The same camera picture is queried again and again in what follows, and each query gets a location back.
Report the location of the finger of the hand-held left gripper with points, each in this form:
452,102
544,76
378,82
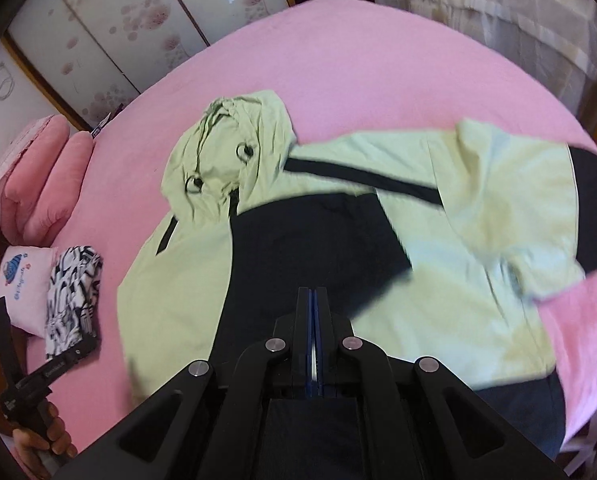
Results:
83,350

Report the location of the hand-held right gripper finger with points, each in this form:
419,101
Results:
319,310
310,310

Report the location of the green and black hooded jacket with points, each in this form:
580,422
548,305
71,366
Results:
468,200

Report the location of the person's left hand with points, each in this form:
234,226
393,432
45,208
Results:
58,435

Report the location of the black and white patterned cloth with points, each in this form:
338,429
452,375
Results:
73,300

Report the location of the white printed pillow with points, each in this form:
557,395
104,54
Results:
21,290

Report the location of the plain pink pillow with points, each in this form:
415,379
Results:
58,185

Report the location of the pink pillow with lace edge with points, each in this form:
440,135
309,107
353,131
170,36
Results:
13,175

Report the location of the pink bed sheet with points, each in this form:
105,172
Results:
378,60

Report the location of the floral sliding door wardrobe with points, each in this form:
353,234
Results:
128,20

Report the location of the white lace curtain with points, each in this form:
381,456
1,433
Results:
503,20

